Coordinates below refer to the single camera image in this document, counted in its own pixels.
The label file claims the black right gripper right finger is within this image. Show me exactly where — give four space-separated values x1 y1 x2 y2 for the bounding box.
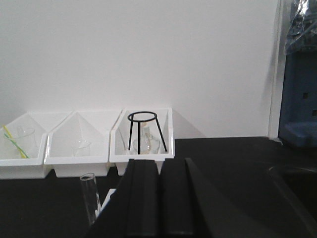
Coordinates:
160 158 238 238

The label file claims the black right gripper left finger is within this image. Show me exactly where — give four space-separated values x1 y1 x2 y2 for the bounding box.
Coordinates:
85 159 159 238

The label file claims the clear glass test tube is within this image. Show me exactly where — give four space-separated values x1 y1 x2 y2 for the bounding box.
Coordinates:
80 173 101 226

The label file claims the blue pegboard drying rack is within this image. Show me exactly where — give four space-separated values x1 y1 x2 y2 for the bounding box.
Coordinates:
278 51 317 148

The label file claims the clear glass flask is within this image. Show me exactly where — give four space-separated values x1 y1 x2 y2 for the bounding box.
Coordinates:
133 122 160 155

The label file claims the right white storage bin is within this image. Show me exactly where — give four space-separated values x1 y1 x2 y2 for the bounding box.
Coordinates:
109 108 175 175

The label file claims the white storage bin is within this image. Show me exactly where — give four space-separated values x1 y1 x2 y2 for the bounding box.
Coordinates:
109 108 175 175
44 110 121 178
0 112 71 179

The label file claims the middle white storage bin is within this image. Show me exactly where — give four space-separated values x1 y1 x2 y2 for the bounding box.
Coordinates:
44 110 121 178

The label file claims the black sink basin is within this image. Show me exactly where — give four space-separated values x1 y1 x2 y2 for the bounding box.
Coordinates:
268 166 317 238

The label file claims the clear glass beaker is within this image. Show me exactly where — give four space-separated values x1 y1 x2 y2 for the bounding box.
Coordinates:
16 126 38 158

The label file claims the left white storage bin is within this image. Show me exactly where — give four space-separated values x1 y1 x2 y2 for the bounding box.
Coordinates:
0 112 71 179

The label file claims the clear plastic bag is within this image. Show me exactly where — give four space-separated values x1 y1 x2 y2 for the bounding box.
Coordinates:
284 0 317 55

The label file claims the black wire tripod stand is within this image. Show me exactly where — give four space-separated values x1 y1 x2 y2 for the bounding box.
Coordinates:
127 111 167 152

